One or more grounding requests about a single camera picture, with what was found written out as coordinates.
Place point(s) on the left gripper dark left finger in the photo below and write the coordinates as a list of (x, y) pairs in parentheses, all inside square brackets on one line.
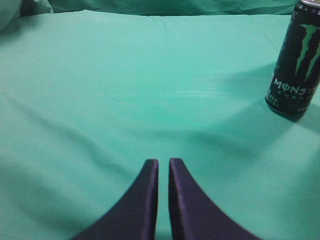
[(134, 216)]

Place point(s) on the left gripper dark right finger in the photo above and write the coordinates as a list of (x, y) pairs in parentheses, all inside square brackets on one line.
[(193, 215)]

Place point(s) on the green table cloth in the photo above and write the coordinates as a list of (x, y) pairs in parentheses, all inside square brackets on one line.
[(86, 97)]

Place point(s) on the black green Monster can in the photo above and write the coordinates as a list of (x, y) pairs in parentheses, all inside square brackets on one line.
[(296, 75)]

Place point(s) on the green backdrop cloth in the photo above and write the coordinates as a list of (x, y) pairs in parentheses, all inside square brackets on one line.
[(11, 10)]

